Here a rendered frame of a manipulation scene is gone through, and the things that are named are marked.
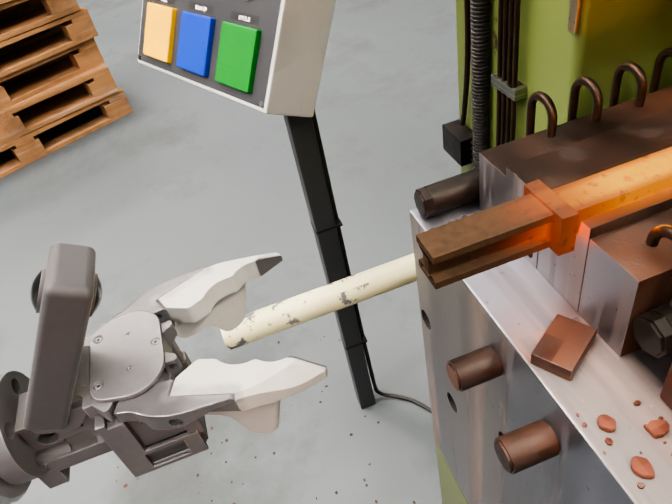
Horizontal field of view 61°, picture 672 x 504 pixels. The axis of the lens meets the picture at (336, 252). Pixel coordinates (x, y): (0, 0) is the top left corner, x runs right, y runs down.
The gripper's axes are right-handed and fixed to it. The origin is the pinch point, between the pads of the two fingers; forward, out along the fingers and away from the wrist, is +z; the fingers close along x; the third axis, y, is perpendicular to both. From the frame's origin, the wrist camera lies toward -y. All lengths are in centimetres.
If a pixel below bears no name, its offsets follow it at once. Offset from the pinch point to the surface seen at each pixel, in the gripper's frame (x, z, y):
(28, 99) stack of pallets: -267, -79, 72
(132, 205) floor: -189, -43, 100
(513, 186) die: -6.2, 20.7, 2.2
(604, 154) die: -4.7, 28.0, 1.0
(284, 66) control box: -37.9, 9.4, -0.1
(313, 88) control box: -39.4, 12.7, 4.3
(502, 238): 1.9, 14.8, -0.7
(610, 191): 1.3, 23.6, -0.8
